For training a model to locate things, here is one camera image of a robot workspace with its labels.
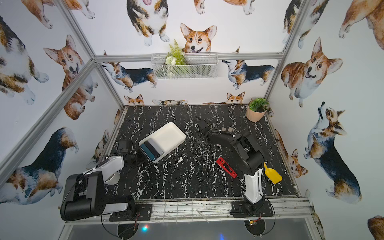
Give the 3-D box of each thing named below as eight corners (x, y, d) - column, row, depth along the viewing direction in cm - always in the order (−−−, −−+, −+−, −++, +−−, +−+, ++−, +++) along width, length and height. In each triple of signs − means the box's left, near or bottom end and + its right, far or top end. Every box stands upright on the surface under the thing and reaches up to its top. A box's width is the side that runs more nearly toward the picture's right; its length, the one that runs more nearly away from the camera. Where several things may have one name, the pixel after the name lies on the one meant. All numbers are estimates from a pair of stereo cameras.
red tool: (234, 179, 86) (235, 177, 84) (215, 161, 93) (216, 160, 91) (238, 174, 88) (239, 172, 86) (220, 157, 95) (220, 155, 93)
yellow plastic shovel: (276, 185, 84) (278, 183, 81) (259, 167, 90) (260, 165, 88) (281, 180, 86) (283, 178, 83) (264, 163, 92) (265, 161, 89)
